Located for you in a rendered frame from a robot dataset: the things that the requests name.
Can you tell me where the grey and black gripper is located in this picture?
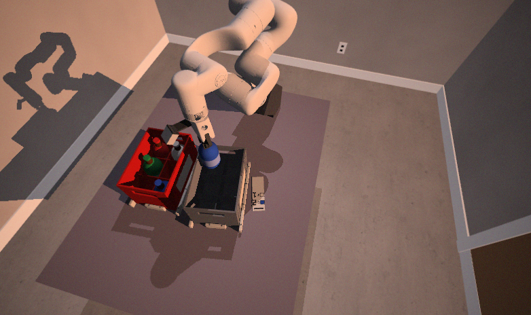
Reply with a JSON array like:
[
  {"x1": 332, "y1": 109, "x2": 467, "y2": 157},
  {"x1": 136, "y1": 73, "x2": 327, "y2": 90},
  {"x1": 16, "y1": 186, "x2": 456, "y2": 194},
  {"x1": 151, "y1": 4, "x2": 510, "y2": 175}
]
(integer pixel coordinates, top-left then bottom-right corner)
[{"x1": 185, "y1": 112, "x2": 215, "y2": 149}]

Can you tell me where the white paper strip with printed marks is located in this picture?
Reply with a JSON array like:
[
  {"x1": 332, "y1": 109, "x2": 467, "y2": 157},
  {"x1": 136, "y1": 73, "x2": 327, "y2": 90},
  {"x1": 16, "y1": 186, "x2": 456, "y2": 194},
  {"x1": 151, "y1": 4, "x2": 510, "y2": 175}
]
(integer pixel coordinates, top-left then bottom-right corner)
[{"x1": 252, "y1": 177, "x2": 265, "y2": 211}]

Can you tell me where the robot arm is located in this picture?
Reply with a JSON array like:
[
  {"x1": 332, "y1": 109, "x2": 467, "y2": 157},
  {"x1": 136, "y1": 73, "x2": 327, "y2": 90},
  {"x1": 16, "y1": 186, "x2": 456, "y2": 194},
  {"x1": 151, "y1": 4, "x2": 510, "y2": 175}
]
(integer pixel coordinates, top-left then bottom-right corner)
[{"x1": 161, "y1": 0, "x2": 297, "y2": 145}]

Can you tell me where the green bottle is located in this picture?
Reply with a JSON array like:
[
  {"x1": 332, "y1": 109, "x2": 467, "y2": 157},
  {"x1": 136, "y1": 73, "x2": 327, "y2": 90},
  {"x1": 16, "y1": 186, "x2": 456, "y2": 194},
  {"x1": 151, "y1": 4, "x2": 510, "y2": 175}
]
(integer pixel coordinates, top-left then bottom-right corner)
[{"x1": 143, "y1": 155, "x2": 164, "y2": 177}]

